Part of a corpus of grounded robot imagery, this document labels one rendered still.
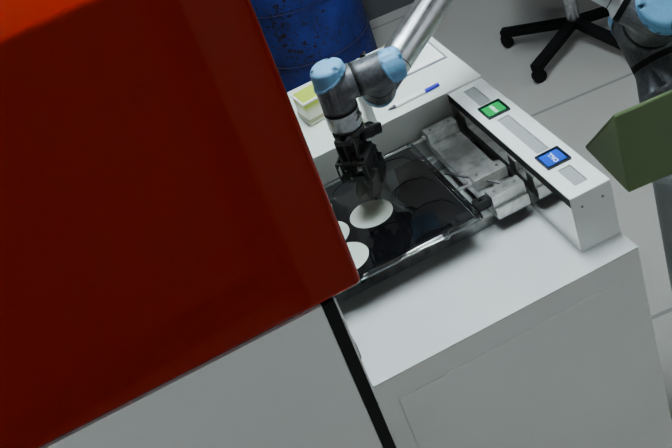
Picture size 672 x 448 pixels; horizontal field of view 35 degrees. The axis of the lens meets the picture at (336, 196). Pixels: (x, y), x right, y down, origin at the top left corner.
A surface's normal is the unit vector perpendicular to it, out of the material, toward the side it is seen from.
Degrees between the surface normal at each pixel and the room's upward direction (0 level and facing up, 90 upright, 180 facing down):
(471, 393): 90
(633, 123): 90
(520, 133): 0
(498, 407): 90
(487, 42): 0
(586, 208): 90
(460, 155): 0
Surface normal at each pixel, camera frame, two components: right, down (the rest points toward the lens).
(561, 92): -0.30, -0.77
